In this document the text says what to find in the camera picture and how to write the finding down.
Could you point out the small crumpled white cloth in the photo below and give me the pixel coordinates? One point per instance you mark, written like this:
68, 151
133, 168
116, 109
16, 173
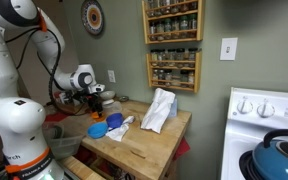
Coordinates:
117, 133

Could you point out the clear square plastic container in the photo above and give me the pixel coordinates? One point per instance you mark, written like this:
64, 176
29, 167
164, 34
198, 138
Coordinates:
115, 108

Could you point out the red hanging towel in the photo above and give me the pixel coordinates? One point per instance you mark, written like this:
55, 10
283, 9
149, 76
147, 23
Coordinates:
182, 148

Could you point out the glass spice jar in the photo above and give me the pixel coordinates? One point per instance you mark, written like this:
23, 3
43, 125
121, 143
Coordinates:
171, 55
176, 24
180, 55
154, 56
153, 26
192, 55
168, 25
193, 22
160, 26
162, 56
184, 23

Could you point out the shallow orange bowl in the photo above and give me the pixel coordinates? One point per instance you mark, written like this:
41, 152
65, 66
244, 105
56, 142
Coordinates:
100, 119

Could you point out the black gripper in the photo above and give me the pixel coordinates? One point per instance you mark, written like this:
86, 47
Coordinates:
93, 99

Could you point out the small metal bowl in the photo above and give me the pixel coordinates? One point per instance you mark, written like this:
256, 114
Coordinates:
124, 99

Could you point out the black stove burner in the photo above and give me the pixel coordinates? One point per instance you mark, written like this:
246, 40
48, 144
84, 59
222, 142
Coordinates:
245, 166

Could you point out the white light switch plate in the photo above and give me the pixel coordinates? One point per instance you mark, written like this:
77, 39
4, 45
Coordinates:
228, 49

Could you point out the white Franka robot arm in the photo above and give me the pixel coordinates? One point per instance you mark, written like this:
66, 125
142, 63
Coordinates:
14, 116

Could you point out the wooden spice rack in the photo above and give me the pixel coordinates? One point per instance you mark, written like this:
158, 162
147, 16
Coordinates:
149, 73
145, 23

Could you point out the white wall outlet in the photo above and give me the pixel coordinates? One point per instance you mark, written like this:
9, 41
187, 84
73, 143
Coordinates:
111, 76

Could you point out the small white bowl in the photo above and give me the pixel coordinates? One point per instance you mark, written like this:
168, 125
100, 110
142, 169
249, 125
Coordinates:
107, 95

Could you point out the light blue plastic bowl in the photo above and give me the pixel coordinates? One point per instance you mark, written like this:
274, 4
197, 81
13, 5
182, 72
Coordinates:
97, 130

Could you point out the white stove knob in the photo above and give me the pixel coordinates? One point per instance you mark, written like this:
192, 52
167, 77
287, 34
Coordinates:
245, 106
265, 108

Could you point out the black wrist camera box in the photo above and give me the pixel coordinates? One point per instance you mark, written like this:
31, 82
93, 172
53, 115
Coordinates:
74, 97

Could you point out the patterned decorative wall plate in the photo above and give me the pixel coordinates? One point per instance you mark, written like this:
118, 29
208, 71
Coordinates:
92, 16

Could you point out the orange cup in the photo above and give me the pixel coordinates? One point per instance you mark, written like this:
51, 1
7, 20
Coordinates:
94, 116

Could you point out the white round cup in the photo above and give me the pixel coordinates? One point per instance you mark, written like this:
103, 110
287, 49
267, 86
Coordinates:
108, 101

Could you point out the white electric stove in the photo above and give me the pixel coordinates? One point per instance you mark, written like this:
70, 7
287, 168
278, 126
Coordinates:
244, 133

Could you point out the clear plastic storage bin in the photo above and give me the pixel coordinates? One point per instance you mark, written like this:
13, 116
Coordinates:
64, 146

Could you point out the red silicone mat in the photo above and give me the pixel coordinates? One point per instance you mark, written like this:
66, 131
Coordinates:
57, 117

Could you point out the large crumpled white cloth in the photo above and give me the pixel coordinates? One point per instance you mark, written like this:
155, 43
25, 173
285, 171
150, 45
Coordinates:
157, 113

